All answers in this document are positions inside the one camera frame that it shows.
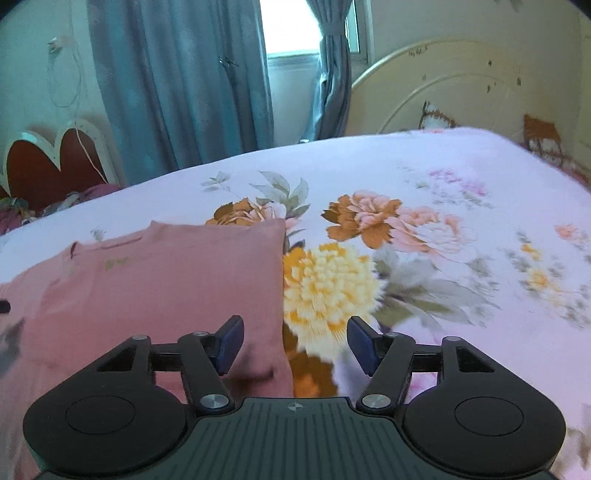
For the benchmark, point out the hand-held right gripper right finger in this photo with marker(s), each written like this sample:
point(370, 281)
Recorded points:
point(362, 347)

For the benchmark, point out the red heart-shaped board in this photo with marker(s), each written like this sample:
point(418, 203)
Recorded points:
point(41, 170)

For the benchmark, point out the patterned brown white pillow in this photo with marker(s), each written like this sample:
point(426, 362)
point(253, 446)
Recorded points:
point(542, 134)
point(434, 120)

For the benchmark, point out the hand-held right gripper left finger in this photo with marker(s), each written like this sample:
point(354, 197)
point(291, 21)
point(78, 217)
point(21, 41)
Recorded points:
point(230, 345)

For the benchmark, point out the floral bed sheet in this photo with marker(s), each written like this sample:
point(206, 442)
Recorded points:
point(461, 277)

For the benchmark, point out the white wall socket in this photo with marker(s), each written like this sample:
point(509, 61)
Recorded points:
point(57, 43)

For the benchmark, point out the wide blue curtain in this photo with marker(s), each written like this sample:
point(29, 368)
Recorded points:
point(184, 92)

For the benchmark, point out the bright window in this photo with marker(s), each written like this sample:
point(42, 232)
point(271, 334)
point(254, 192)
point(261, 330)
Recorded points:
point(291, 27)

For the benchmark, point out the pink shirt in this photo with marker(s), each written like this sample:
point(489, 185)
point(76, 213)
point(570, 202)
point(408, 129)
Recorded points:
point(161, 286)

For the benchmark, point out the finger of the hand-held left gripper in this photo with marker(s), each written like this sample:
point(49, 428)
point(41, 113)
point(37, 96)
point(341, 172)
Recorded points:
point(3, 307)

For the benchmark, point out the pile of mixed clothes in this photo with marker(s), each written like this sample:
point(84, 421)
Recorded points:
point(14, 213)

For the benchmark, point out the cream bed headboard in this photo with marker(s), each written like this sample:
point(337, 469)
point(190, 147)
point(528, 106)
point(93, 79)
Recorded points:
point(461, 78)

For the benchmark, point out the tied blue curtain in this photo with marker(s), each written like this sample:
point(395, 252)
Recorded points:
point(332, 92)

